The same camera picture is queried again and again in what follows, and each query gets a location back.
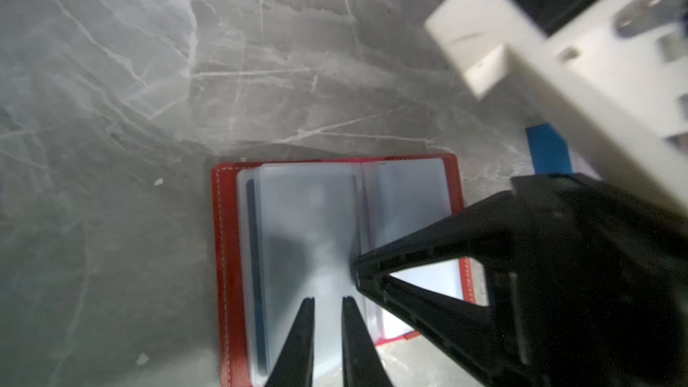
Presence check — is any red leather card holder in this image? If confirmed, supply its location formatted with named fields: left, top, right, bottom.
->
left=211, top=154, right=477, bottom=386

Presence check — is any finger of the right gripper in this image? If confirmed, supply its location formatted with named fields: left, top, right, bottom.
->
left=352, top=192, right=516, bottom=285
left=356, top=273, right=516, bottom=386

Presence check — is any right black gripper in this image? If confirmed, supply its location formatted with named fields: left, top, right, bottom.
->
left=483, top=174, right=687, bottom=386

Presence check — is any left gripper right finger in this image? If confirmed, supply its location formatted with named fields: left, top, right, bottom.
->
left=341, top=297, right=392, bottom=387

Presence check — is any blue card tray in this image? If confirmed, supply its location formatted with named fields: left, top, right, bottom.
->
left=526, top=124, right=573, bottom=174

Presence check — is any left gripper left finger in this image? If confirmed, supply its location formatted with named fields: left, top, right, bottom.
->
left=265, top=297, right=315, bottom=387

